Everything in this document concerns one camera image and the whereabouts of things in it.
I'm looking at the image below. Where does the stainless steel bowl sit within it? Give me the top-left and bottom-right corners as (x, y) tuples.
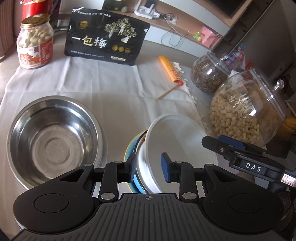
(6, 95), (107, 189)

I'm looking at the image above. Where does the pink box on shelf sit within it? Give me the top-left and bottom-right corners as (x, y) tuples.
(201, 26), (220, 48)

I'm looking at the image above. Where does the white tablecloth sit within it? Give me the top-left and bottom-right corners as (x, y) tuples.
(0, 56), (212, 195)

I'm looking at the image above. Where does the white tv cabinet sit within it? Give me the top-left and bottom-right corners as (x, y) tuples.
(101, 1), (251, 56)

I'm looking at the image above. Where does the black plum snack bag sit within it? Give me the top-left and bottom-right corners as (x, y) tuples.
(64, 7), (151, 66)

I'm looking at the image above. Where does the white router on shelf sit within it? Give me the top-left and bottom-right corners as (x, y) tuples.
(133, 0), (159, 20)

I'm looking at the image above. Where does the red trash bin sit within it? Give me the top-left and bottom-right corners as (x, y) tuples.
(20, 0), (53, 19)

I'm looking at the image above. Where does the orange snack tube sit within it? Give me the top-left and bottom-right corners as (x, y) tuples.
(158, 56), (183, 86)

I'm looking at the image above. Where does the blue enamel bowl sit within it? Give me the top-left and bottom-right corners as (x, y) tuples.
(124, 130), (153, 194)

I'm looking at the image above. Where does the wooden chopstick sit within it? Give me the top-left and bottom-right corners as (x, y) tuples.
(157, 85), (179, 100)

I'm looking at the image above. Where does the gold lid peanut jar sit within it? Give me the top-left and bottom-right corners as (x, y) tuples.
(16, 14), (54, 69)

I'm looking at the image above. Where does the glass jar of seeds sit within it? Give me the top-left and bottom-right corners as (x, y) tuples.
(190, 52), (231, 93)

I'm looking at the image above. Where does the glass jar of peanuts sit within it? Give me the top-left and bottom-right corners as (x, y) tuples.
(210, 68), (287, 147)

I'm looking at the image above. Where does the white paper noodle bowl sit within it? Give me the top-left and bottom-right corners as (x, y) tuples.
(138, 113), (218, 193)

